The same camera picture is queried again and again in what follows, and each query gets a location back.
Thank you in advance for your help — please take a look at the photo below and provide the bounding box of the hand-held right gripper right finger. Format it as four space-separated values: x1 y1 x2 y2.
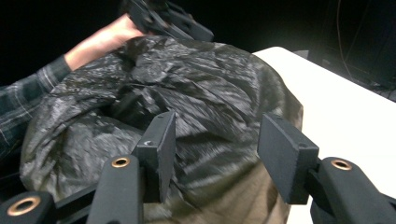
257 113 320 205

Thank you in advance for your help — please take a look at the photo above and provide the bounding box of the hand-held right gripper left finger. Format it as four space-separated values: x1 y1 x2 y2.
132 110 177 203

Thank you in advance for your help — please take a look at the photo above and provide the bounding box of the black plastic trash bag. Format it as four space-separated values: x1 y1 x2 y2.
19 35 304 224

